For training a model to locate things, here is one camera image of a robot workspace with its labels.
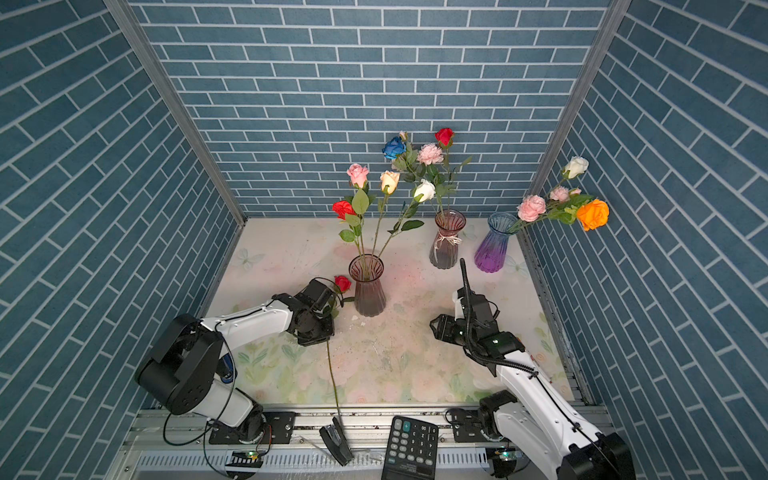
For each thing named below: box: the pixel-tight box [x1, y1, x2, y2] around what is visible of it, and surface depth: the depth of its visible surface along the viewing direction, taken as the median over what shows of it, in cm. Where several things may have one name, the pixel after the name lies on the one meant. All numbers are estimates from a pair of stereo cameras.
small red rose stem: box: [434, 128, 455, 149], surface depth 88 cm
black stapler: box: [319, 416, 354, 467], surface depth 71 cm
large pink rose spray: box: [392, 131, 473, 214], surface depth 86 cm
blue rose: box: [382, 136, 407, 160], surface depth 82 cm
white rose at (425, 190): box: [377, 178, 436, 257], surface depth 74 cm
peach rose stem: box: [370, 170, 401, 259], surface depth 73 cm
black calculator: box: [381, 415, 439, 480], surface depth 71 cm
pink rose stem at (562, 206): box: [508, 186, 594, 234], surface depth 82 cm
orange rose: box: [577, 199, 610, 231], surface depth 68 cm
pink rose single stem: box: [339, 163, 377, 280], surface depth 78 cm
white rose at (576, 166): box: [565, 156, 589, 179], surface depth 77 cm
